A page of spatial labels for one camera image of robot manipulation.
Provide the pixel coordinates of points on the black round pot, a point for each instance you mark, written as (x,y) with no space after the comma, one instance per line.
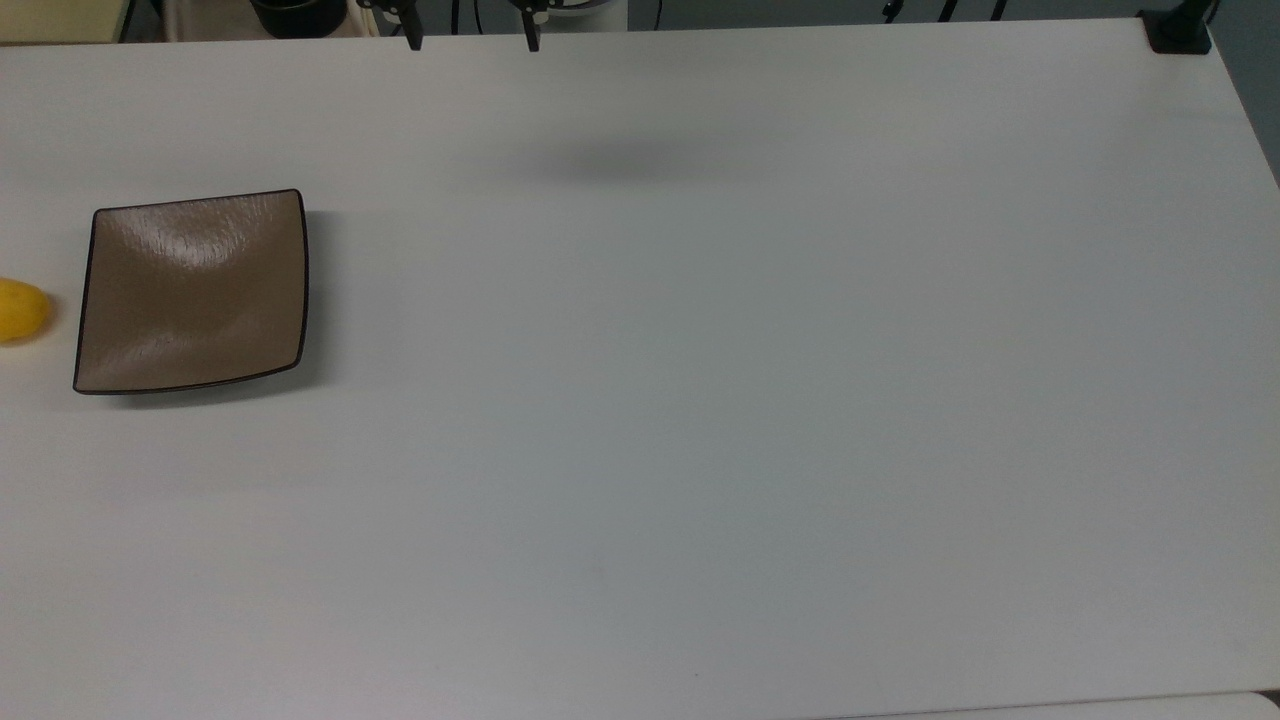
(298,16)

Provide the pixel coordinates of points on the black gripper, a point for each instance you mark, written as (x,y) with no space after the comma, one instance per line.
(384,5)

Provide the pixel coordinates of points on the black stand legs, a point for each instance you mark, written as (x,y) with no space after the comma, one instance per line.
(945,8)

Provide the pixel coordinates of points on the yellow potato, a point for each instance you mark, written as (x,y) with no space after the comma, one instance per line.
(18,311)

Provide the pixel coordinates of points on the brown square ceramic plate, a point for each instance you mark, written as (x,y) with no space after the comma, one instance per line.
(190,300)

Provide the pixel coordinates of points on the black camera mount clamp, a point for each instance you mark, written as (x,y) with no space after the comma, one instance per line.
(1178,32)

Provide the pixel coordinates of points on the yellowish wooden table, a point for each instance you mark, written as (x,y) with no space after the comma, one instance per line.
(60,18)

